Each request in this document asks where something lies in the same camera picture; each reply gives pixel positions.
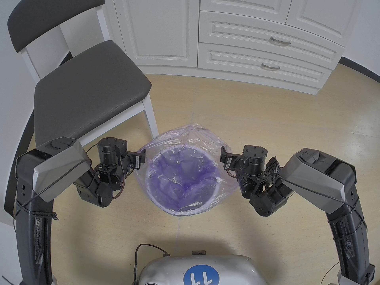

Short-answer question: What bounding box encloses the white chair dark grey seat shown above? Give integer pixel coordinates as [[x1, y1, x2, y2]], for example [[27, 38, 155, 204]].
[[7, 0, 159, 148]]

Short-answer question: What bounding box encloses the black cable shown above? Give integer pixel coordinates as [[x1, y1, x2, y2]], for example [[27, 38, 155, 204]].
[[323, 261, 342, 285], [135, 244, 170, 285]]

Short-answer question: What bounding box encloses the white wardrobe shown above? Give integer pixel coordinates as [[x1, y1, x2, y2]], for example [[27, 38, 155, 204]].
[[101, 0, 364, 96]]

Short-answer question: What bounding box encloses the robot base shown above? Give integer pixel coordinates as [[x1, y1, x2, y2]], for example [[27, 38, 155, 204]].
[[139, 250, 268, 285]]

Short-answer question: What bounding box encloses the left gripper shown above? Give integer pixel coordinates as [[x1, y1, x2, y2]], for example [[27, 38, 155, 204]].
[[126, 148, 148, 172]]

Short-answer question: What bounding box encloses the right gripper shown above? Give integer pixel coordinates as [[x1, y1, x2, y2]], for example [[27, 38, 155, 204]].
[[220, 146, 244, 172]]

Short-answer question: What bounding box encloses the purple plastic bag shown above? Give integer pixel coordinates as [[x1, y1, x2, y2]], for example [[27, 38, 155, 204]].
[[134, 123, 239, 217]]

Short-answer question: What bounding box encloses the white trash bin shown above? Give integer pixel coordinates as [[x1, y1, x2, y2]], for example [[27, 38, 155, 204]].
[[145, 143, 224, 217]]

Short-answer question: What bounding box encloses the black plastic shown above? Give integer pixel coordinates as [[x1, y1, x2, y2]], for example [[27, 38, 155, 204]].
[[265, 156, 282, 181]]

